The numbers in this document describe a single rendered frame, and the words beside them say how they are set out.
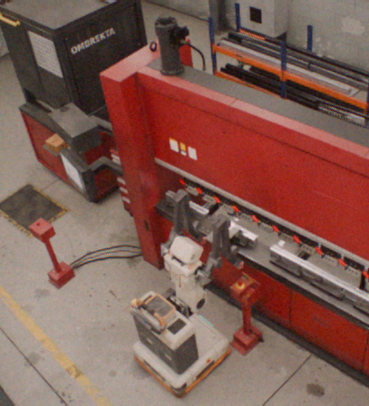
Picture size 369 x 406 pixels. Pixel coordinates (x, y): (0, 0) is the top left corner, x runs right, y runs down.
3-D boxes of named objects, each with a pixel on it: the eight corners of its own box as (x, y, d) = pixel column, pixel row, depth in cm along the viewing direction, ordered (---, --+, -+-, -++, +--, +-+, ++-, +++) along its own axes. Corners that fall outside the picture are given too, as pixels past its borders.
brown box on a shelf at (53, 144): (42, 147, 618) (38, 138, 610) (61, 136, 630) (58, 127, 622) (56, 157, 601) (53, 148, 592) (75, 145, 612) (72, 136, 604)
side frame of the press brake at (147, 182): (143, 260, 609) (99, 73, 455) (194, 216, 652) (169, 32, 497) (160, 271, 596) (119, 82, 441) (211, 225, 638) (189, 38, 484)
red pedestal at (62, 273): (47, 281, 603) (24, 227, 547) (64, 266, 615) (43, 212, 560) (58, 289, 592) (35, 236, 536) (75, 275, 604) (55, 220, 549)
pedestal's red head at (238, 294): (230, 295, 479) (229, 283, 467) (243, 285, 486) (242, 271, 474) (247, 308, 467) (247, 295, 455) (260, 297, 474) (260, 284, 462)
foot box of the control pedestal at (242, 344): (228, 343, 520) (228, 336, 512) (247, 327, 531) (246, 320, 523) (244, 356, 508) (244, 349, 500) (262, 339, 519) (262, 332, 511)
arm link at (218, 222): (208, 218, 410) (218, 225, 404) (221, 211, 418) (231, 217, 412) (207, 264, 436) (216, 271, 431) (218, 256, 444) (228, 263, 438)
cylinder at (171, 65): (155, 72, 446) (146, 17, 414) (176, 59, 458) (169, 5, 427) (186, 83, 427) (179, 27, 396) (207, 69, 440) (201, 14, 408)
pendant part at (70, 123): (70, 186, 543) (46, 112, 486) (92, 174, 552) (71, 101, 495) (94, 212, 510) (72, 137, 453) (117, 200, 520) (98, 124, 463)
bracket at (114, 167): (86, 174, 548) (84, 168, 543) (104, 160, 560) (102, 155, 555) (113, 188, 526) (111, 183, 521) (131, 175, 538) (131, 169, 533)
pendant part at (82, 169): (68, 179, 528) (58, 149, 504) (79, 174, 532) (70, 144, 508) (90, 203, 499) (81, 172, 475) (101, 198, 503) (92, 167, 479)
